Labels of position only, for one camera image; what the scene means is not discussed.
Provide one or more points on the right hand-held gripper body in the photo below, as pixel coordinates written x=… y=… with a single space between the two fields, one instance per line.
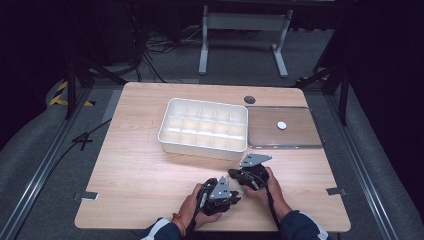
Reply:
x=255 y=173

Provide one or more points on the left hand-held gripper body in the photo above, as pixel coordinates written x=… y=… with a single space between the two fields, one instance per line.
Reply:
x=216 y=196

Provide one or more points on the person's left hand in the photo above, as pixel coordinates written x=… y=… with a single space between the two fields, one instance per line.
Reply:
x=191 y=210

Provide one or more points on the person's right hand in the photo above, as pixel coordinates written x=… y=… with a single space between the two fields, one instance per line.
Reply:
x=271 y=196

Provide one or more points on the clear lid with white knob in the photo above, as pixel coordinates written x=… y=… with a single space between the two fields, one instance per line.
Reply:
x=283 y=133

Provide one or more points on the white compartment storage box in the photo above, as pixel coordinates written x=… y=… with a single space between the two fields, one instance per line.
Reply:
x=204 y=128

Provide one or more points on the dark round table grommet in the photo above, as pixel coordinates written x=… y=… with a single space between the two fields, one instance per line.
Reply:
x=249 y=99

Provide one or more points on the grey tape tab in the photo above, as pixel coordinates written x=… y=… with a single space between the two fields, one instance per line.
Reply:
x=86 y=195
x=336 y=191

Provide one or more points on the black metal stand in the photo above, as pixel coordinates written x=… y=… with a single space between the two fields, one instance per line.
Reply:
x=71 y=90
x=343 y=96

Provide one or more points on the metal floor rail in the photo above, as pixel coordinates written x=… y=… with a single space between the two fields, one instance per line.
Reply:
x=363 y=173
x=40 y=173

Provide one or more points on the grey metal desk frame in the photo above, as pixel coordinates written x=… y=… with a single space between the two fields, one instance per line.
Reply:
x=245 y=21

